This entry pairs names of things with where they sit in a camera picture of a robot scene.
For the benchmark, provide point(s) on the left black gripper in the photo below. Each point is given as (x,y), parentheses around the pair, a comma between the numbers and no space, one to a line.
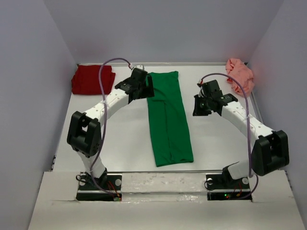
(148,92)

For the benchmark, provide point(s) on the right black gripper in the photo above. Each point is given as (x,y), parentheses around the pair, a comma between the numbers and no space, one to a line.
(196,111)

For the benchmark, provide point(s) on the green t shirt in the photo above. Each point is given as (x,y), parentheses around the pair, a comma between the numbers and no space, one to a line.
(169,130)

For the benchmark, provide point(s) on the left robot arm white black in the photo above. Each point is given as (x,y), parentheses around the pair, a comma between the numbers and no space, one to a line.
(87,130)

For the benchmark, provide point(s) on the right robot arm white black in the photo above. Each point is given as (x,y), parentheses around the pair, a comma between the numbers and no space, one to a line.
(267,149)

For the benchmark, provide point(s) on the pink t shirt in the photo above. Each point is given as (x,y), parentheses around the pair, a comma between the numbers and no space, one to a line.
(237,69)

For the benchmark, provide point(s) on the folded red t shirt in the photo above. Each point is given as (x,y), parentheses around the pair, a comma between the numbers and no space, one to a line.
(85,80)

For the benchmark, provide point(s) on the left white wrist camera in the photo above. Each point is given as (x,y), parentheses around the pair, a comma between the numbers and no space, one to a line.
(138,67)

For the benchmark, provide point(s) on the aluminium rail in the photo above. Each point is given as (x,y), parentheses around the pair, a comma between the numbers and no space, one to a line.
(171,171)

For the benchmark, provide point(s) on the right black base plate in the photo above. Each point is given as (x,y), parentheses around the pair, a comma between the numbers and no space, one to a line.
(219,190)

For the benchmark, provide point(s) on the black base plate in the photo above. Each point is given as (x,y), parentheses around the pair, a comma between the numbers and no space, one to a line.
(88,191)
(219,190)

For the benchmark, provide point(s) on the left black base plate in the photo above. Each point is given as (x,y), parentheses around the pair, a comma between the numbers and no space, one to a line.
(88,191)

